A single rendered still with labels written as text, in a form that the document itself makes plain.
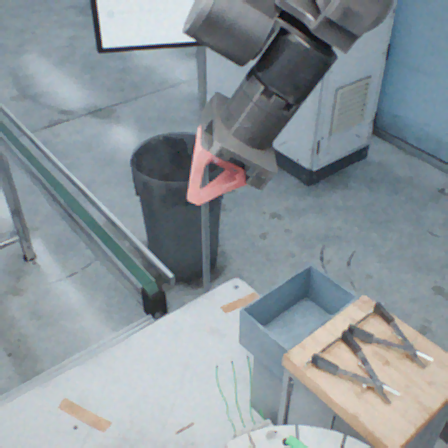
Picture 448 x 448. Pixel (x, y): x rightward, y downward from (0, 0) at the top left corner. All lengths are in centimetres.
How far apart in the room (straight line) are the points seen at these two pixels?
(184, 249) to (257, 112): 181
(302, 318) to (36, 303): 164
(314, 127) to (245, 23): 238
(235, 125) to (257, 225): 223
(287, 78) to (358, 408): 48
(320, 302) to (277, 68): 60
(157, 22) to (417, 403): 95
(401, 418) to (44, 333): 175
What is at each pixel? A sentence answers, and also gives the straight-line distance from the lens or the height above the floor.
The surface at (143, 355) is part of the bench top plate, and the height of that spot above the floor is 78.
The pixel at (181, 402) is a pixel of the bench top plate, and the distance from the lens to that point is 112.
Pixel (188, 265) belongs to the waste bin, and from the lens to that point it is 235.
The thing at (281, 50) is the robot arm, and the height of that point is 155.
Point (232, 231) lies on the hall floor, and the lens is 268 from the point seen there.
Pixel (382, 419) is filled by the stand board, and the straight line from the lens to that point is 80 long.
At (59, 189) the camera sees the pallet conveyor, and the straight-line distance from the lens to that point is 172.
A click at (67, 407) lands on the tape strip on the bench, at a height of 78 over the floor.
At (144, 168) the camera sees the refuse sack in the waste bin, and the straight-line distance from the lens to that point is 233.
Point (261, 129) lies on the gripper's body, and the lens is 50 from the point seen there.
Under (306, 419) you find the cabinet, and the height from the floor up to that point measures 95.
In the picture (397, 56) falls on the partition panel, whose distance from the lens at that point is 315.
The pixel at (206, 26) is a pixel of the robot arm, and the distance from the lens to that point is 46.
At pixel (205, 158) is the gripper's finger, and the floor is 145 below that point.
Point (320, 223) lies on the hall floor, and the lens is 277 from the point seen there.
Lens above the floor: 173
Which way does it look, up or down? 39 degrees down
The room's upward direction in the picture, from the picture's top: straight up
